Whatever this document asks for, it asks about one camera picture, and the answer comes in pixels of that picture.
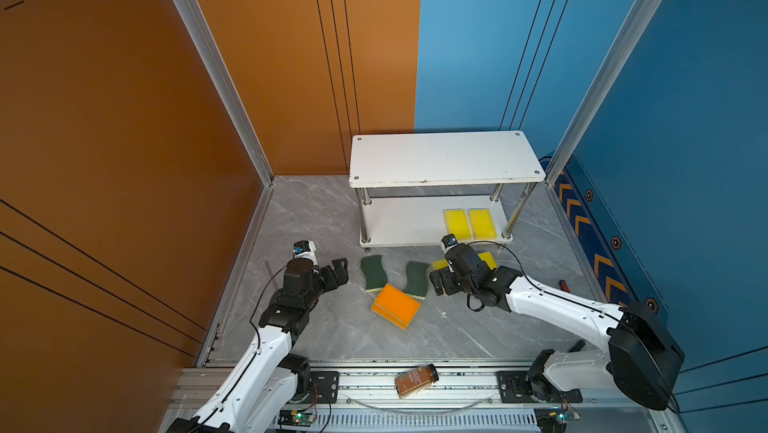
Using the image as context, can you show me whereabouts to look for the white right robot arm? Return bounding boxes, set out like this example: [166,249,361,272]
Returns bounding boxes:
[429,234,685,411]

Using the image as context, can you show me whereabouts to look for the green scouring sponge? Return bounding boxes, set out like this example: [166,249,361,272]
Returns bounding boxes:
[360,255,388,293]
[403,261,430,300]

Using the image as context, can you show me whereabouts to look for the aluminium corner post left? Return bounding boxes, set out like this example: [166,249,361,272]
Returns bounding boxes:
[172,0,274,187]

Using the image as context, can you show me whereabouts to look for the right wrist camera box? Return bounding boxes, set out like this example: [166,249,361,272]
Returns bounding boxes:
[441,234,484,277]

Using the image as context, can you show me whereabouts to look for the circuit board right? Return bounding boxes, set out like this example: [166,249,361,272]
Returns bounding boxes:
[538,408,581,431]

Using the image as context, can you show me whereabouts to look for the green scouring sponge right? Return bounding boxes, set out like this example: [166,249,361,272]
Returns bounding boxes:
[403,261,430,300]

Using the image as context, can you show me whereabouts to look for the aluminium corner post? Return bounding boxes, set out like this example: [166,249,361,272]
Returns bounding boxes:
[172,0,274,187]
[544,0,663,187]

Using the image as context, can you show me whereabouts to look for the orange sponge stack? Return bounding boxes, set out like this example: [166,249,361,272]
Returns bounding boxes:
[371,284,421,330]

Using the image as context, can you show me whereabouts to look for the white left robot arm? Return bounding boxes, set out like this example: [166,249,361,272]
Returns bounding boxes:
[167,257,349,432]

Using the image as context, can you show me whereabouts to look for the aluminium corner post right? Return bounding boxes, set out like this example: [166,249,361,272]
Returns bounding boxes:
[544,0,663,187]

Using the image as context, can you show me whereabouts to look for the brown spice bottle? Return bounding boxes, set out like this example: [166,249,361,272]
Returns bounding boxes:
[394,364,439,399]

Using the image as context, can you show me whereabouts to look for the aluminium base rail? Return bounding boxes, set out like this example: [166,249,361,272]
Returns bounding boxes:
[161,360,679,433]

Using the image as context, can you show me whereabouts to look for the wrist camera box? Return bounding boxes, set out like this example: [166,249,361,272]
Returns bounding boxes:
[441,234,484,277]
[293,240,318,266]

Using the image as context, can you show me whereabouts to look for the green circuit board left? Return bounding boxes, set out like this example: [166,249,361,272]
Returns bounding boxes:
[277,410,317,428]

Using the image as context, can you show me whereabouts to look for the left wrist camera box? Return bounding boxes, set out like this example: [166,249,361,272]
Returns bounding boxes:
[293,240,318,266]

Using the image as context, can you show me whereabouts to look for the yellow flat sponge stack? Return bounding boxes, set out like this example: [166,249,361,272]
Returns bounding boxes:
[431,252,498,271]

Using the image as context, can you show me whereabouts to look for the white two-tier shelf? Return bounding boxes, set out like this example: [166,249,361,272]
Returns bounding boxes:
[349,131,545,248]

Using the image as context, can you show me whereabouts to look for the green scouring sponge left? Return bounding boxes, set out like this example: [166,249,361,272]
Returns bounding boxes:
[360,255,388,293]

